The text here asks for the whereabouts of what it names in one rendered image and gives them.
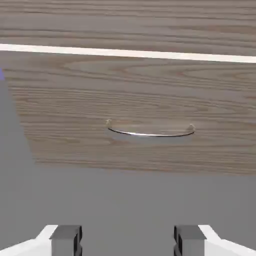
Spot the curved silver metal handle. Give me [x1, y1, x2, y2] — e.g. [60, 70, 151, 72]
[105, 118, 196, 138]

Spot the light wood cabinet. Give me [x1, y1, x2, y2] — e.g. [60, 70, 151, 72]
[0, 0, 256, 177]

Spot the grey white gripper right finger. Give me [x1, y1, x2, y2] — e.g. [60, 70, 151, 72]
[173, 224, 256, 256]

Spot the light wood drawer front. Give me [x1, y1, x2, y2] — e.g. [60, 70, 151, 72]
[0, 50, 256, 177]
[0, 0, 256, 58]

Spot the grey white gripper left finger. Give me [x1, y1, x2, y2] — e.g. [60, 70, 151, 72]
[0, 224, 83, 256]

